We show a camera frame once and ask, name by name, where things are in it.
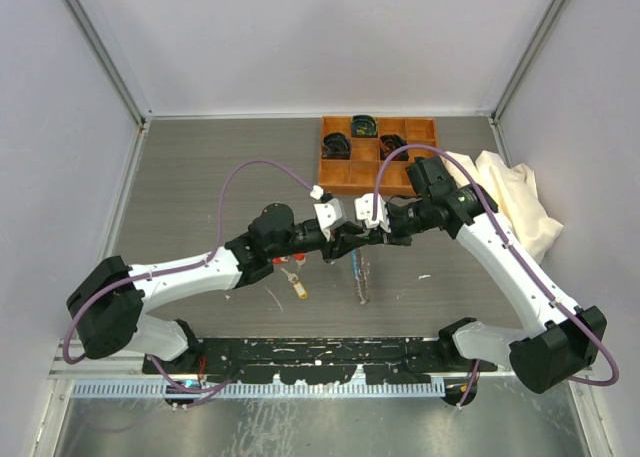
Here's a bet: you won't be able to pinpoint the blue-handled keyring with rings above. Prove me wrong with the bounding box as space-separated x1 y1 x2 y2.
351 249 370 305

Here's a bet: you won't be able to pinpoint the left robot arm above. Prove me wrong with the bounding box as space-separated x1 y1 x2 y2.
67 199 368 373

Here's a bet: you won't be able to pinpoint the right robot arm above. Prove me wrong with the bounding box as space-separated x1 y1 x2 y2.
354 157 607 394

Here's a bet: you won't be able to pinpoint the red tag key upper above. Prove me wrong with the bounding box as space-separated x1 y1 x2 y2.
294 253 306 268

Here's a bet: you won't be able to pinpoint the yellow tag key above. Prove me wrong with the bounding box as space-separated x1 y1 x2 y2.
281 268 308 300

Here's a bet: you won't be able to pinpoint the wooden compartment tray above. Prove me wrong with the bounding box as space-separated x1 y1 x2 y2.
317 116 439 195

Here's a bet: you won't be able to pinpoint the rolled brown belt middle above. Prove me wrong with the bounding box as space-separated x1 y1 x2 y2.
379 134 409 161

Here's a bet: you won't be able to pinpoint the rolled belt left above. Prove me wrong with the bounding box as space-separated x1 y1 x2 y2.
321 132 352 160

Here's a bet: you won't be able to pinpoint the rolled belt top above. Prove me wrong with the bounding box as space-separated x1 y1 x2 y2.
350 114 378 138

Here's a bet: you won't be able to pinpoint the cream cloth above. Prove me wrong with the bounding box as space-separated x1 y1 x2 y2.
448 150 564 264

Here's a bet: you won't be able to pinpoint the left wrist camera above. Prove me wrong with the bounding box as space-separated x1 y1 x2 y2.
314 198 347 241

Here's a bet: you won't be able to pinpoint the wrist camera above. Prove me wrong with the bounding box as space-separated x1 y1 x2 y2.
314 198 347 241
354 193 390 232

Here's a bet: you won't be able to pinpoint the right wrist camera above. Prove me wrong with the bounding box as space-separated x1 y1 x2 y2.
354 193 390 232

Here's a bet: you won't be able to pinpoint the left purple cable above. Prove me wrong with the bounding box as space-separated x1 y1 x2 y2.
62 159 324 366

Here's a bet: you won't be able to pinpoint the purple cable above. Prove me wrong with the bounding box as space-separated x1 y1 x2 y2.
372 144 620 408
62 159 324 366

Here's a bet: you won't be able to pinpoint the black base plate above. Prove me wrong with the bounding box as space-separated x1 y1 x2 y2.
161 337 474 385

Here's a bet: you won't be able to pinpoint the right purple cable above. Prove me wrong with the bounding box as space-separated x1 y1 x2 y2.
372 144 620 408

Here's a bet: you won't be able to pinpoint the aluminium rail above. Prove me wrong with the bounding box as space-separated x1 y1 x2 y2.
49 335 521 378

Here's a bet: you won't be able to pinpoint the grey cable duct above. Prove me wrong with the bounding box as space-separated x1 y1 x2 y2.
70 378 446 399

